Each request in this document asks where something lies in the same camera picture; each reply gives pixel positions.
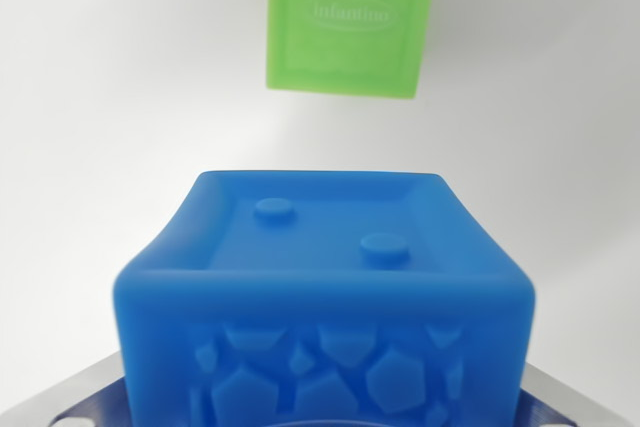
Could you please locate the gripper right finger with black rubber pad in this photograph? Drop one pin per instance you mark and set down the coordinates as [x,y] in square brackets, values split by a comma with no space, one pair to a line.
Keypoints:
[565,397]

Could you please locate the blue soft toy cube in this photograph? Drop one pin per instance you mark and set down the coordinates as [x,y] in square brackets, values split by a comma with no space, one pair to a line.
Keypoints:
[320,297]

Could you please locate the gripper left finger with black rubber pad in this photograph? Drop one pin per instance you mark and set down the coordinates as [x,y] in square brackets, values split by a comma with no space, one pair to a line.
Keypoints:
[80,392]

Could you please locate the green soft toy cube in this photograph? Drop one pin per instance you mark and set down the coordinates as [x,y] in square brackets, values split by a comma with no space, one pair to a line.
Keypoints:
[350,22]

